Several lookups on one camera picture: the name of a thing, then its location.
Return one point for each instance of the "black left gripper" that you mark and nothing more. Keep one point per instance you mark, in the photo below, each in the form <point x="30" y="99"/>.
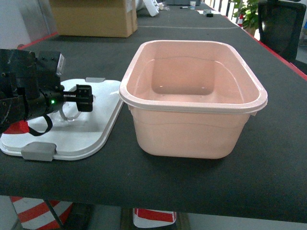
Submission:
<point x="30" y="87"/>

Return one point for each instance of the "white box lid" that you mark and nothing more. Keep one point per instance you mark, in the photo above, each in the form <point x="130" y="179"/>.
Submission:
<point x="75" y="135"/>

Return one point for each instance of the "pink plastic storage box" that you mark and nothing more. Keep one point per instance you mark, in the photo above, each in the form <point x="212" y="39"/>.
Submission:
<point x="190" y="98"/>

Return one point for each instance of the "brown cardboard box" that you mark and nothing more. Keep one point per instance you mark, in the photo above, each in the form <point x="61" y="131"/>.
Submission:
<point x="95" y="18"/>

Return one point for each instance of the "red white striped cone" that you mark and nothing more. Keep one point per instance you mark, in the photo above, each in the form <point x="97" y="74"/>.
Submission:
<point x="148" y="218"/>
<point x="38" y="214"/>

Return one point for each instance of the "white paper cup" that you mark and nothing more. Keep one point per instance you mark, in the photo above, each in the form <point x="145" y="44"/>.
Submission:
<point x="192" y="5"/>

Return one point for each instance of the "green potted plant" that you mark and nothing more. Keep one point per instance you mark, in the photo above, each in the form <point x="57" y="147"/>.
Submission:
<point x="249" y="10"/>

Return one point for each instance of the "black office chair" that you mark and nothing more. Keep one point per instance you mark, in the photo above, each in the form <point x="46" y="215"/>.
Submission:
<point x="280" y="24"/>

